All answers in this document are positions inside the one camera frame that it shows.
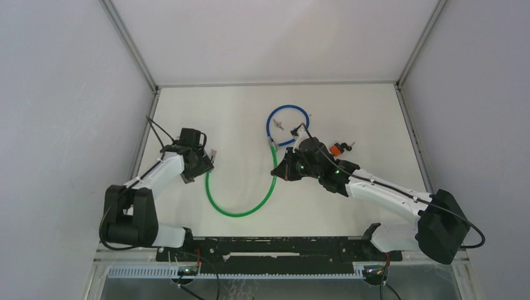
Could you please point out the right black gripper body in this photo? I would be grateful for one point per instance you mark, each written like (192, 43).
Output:
(296, 167)

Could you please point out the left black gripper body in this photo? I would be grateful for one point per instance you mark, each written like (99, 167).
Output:
(202, 164)

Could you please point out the green cable lock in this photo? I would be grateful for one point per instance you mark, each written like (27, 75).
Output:
(240, 184)

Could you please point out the blue cable lock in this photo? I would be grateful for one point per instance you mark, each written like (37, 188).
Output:
(291, 117)

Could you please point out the silver keys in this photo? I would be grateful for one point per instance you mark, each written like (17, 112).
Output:
(278, 124)

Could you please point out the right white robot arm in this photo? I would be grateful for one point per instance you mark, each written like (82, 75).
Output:
(435, 223)

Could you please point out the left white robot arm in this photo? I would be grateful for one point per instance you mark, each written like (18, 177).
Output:
(130, 218)

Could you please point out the orange padlock with keys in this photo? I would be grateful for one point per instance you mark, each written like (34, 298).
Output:
(338, 149)

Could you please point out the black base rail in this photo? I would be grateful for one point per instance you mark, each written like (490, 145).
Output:
(298, 255)

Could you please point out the white slotted cable duct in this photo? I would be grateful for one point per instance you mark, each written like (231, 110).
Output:
(176, 272)

